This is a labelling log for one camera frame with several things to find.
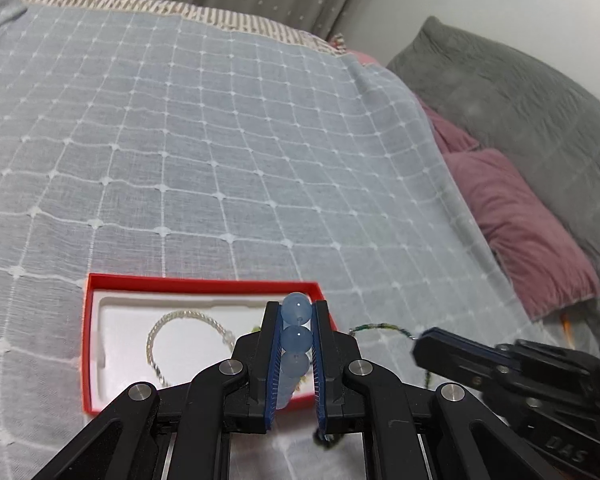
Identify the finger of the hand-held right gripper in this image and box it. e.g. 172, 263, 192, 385
422, 327, 518, 367
412, 339, 498, 397

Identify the clear crystal bead bracelet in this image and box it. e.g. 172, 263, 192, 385
146, 309, 241, 389

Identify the red cardboard box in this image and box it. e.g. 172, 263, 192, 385
81, 273, 327, 415

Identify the pink pillow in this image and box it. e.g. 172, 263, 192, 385
444, 147, 600, 322
414, 94, 482, 155

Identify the striped bed sheet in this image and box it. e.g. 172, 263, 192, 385
0, 0, 353, 57

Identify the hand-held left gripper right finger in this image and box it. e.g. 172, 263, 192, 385
313, 300, 563, 480

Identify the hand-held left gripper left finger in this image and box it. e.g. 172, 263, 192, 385
30, 301, 284, 480

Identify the blue bead bracelet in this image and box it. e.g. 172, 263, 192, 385
274, 292, 313, 409

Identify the thin green braided bracelet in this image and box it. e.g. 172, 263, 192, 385
349, 323, 432, 389

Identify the grey pillow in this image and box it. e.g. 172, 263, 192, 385
386, 16, 600, 317

